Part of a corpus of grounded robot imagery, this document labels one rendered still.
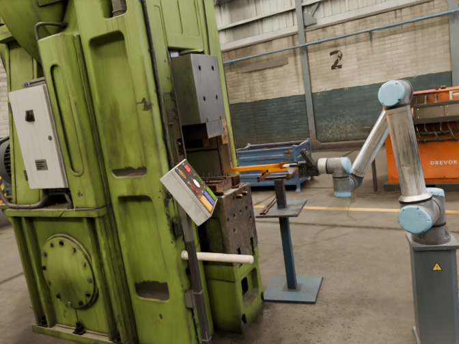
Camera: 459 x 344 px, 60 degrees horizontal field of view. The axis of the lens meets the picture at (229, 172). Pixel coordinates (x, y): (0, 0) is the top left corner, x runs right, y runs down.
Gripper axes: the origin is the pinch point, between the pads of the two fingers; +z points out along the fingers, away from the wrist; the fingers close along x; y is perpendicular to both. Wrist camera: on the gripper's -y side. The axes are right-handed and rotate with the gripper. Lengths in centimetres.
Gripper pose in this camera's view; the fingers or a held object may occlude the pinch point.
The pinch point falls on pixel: (285, 164)
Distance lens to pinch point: 235.5
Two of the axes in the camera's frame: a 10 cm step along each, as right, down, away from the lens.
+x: 4.7, -2.0, 8.6
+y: 1.3, 9.8, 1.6
